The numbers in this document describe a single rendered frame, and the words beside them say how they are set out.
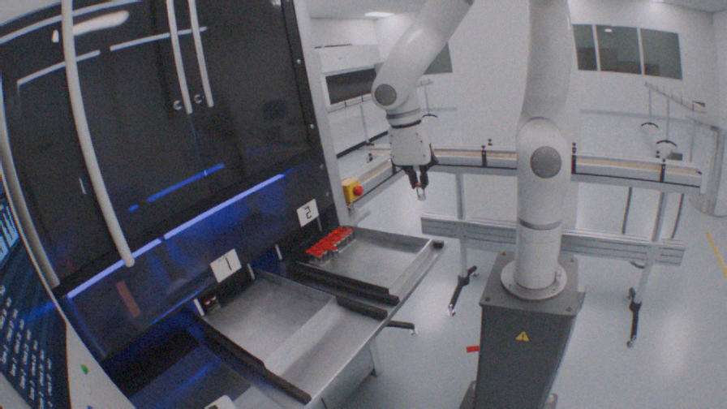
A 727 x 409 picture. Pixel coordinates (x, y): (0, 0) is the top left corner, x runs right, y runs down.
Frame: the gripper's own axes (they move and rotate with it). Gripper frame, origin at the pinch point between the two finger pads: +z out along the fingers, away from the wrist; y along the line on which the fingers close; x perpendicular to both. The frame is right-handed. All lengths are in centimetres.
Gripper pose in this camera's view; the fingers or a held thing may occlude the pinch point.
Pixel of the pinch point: (419, 179)
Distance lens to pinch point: 86.8
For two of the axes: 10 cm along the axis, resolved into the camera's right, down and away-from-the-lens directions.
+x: 5.2, -4.9, 7.0
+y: 8.2, 0.4, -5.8
